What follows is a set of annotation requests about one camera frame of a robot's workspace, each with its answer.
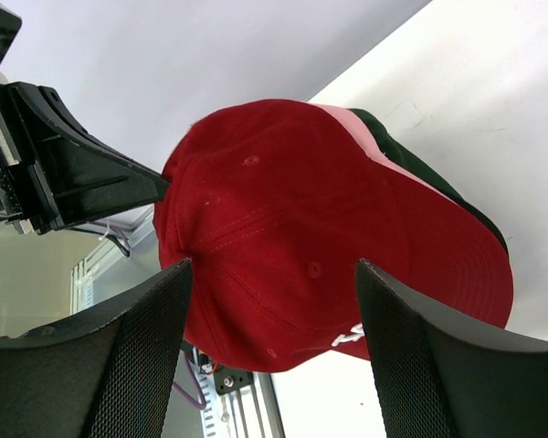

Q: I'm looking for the black NY baseball cap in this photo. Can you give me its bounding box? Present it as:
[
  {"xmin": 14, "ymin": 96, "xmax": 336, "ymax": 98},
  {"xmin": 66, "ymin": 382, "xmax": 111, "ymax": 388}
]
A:
[{"xmin": 350, "ymin": 109, "xmax": 509, "ymax": 253}]

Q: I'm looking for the pink baseball cap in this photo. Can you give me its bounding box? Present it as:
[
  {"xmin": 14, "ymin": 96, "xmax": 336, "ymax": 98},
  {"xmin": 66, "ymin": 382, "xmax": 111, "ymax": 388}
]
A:
[{"xmin": 323, "ymin": 105, "xmax": 514, "ymax": 328}]

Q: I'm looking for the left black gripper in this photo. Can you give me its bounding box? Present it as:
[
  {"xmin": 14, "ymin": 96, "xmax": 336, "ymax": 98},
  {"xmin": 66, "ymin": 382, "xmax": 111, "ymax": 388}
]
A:
[{"xmin": 0, "ymin": 82, "xmax": 169, "ymax": 235}]

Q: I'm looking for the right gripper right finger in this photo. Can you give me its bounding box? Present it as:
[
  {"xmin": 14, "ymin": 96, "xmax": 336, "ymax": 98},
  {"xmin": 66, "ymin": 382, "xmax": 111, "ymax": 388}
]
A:
[{"xmin": 355, "ymin": 259, "xmax": 548, "ymax": 437}]

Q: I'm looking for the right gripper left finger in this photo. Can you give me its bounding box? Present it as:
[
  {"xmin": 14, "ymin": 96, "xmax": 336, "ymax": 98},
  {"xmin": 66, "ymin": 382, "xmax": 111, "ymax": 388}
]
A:
[{"xmin": 0, "ymin": 259, "xmax": 193, "ymax": 437}]

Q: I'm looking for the red baseball cap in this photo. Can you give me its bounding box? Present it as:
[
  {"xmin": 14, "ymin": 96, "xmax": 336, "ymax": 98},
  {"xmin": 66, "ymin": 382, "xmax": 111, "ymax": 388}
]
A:
[{"xmin": 153, "ymin": 98, "xmax": 515, "ymax": 375}]

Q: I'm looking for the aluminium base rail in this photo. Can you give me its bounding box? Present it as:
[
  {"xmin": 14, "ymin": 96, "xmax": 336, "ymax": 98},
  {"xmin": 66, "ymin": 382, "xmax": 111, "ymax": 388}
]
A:
[{"xmin": 197, "ymin": 372, "xmax": 286, "ymax": 438}]

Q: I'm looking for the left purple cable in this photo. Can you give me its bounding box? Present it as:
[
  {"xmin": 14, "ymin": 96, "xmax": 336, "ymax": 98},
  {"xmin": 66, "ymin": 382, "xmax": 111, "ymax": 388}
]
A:
[{"xmin": 90, "ymin": 221, "xmax": 133, "ymax": 259}]

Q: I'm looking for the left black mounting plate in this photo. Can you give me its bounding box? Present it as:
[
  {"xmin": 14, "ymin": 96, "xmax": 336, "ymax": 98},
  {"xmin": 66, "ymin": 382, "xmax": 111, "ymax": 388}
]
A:
[{"xmin": 213, "ymin": 366, "xmax": 254, "ymax": 396}]

